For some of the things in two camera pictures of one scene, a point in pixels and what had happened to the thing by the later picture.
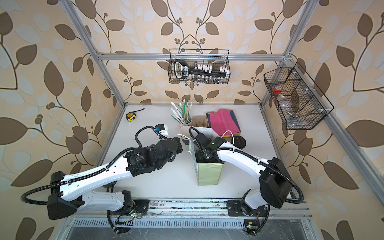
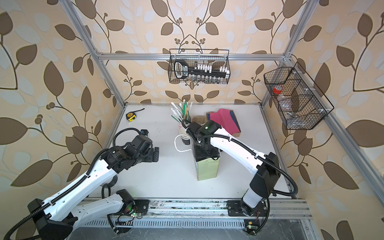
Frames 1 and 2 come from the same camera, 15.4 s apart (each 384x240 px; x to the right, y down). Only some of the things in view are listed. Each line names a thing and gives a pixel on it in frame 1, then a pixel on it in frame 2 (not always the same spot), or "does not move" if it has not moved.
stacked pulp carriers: x=199 y=121 does not move
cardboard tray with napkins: x=223 y=122 does not move
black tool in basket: x=181 y=69 does not move
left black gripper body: x=177 y=149 to x=148 y=157
